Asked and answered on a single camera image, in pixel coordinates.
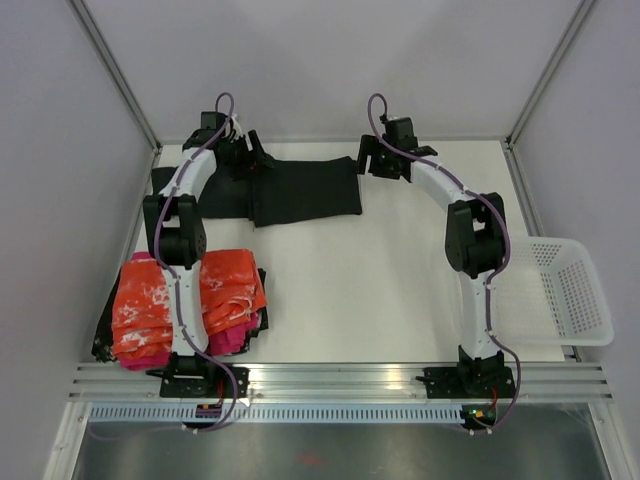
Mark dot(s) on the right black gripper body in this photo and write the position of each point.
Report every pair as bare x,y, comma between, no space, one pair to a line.
381,163

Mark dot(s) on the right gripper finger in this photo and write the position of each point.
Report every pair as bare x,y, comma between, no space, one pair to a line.
369,148
363,166

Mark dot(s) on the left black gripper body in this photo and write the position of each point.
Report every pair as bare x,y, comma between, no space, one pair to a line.
237,158

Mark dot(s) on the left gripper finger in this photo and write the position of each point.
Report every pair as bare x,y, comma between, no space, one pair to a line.
255,146
261,163

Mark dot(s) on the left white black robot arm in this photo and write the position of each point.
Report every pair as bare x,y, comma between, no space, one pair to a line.
209,293

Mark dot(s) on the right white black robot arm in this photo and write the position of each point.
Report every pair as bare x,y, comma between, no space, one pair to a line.
475,244

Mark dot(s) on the orange white folded trousers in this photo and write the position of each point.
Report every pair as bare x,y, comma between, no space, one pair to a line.
145,310

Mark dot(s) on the pink folded trousers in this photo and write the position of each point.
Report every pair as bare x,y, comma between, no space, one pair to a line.
230,342

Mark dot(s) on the white plastic basket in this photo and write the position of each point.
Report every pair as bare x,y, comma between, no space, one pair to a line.
550,294

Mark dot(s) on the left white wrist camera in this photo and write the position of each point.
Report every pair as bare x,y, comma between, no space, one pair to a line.
233,131

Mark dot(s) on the left aluminium frame post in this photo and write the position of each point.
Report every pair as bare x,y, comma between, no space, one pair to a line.
98,41

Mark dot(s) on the aluminium frame post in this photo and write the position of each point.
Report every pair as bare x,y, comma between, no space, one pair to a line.
98,41
553,65

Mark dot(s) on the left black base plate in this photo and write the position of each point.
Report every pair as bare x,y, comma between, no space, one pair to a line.
210,382

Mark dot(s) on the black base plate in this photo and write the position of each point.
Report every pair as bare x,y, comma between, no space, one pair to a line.
210,382
449,383

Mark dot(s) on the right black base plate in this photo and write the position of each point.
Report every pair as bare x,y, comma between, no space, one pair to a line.
449,383

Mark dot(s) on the aluminium mounting rail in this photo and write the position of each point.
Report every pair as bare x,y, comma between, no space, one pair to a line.
542,382

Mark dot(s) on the white slotted cable duct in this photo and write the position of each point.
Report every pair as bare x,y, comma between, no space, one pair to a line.
280,413

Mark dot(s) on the right aluminium frame post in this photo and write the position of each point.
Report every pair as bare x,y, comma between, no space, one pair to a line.
553,65

